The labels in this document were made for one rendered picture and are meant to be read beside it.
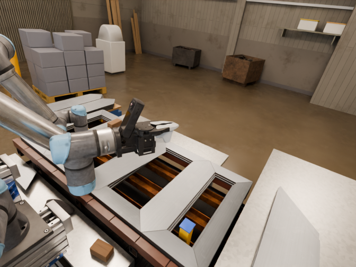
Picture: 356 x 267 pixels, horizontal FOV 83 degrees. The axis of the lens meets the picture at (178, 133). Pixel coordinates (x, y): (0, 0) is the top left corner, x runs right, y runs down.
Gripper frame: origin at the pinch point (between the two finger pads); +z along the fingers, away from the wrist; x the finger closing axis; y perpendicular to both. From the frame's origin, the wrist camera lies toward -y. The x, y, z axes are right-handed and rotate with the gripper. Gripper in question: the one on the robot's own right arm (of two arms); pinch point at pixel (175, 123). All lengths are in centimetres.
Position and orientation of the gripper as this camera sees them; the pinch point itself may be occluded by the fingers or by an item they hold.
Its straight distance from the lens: 66.6
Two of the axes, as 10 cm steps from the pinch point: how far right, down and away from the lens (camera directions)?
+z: 8.7, -1.6, 4.7
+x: 5.0, 3.7, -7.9
